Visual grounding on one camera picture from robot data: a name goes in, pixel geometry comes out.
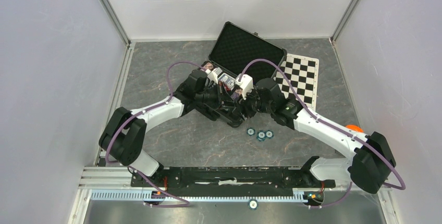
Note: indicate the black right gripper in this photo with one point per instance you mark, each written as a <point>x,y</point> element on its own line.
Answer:
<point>250,113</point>

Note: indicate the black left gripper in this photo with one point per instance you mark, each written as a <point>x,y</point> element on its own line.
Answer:
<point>219,104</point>

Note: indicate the pink poker chip stack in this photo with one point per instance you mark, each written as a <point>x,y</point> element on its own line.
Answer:
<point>209,66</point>

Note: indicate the green 50 chip cluster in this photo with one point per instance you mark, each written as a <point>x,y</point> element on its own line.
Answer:
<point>261,134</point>
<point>250,131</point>

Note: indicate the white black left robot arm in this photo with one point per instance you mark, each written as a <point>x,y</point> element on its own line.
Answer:
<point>124,134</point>

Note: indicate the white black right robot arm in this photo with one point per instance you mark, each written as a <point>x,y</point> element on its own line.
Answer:
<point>367,158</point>

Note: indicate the blue playing card deck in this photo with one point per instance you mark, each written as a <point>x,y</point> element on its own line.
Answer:
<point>227,80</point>

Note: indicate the black white chessboard mat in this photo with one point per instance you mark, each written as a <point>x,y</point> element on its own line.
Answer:
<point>302,74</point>

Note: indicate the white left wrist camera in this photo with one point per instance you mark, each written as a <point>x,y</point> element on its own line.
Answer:
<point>213,74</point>

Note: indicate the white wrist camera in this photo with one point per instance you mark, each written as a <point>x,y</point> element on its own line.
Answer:
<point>213,74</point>
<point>244,82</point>

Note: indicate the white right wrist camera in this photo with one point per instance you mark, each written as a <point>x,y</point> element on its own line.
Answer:
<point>244,82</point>

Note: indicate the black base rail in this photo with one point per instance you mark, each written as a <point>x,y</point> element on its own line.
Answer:
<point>236,181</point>

